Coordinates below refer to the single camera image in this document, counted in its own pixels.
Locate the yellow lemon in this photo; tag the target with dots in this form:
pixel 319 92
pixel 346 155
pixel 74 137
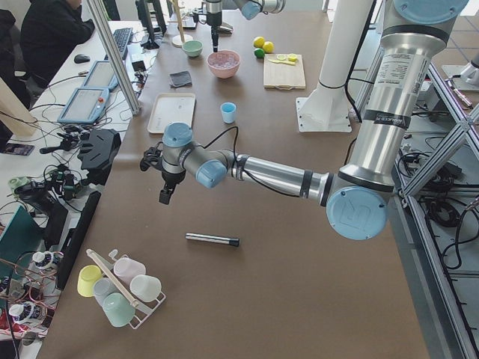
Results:
pixel 268 47
pixel 258 42

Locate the green lime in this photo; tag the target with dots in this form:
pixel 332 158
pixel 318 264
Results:
pixel 259 53

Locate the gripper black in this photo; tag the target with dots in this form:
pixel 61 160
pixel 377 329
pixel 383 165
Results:
pixel 214 22
pixel 169 179

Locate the steel ice scoop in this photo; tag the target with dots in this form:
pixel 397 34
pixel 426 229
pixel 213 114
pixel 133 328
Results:
pixel 225 28

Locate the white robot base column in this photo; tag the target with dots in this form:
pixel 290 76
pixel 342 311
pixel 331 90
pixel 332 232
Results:
pixel 326 108

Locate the grey plastic cup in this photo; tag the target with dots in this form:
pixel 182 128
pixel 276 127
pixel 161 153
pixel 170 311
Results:
pixel 102 289

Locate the blue teach pendant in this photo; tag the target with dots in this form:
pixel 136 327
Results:
pixel 101 75
pixel 84 106

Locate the white wire cup rack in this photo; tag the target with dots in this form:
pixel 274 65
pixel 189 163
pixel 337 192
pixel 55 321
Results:
pixel 143 310

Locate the yellow plastic cup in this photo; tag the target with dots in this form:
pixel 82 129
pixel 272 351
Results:
pixel 88 276

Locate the pink plastic cup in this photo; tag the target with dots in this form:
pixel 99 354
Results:
pixel 126 269

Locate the seated person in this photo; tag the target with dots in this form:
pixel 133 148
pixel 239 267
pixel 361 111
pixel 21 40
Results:
pixel 50 32

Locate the wooden cutting board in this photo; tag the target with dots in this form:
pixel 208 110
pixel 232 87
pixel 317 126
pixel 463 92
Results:
pixel 282 76

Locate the yellow plastic knife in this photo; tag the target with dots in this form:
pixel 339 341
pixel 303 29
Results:
pixel 276 61

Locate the pink bowl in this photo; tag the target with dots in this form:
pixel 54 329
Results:
pixel 224 63

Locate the cream tray with bear drawing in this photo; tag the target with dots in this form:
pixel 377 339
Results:
pixel 171 108

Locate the light blue plastic cup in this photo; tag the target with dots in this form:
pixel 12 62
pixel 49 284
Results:
pixel 229 112

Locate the mint green plastic cup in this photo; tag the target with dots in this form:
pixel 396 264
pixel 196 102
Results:
pixel 118 310

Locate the mint green bowl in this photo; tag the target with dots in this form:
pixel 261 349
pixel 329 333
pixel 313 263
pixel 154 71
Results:
pixel 192 48

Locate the grey folded cloth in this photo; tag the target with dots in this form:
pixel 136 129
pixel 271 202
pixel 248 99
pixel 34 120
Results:
pixel 180 79

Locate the white plastic cup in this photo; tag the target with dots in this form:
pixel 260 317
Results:
pixel 145 287

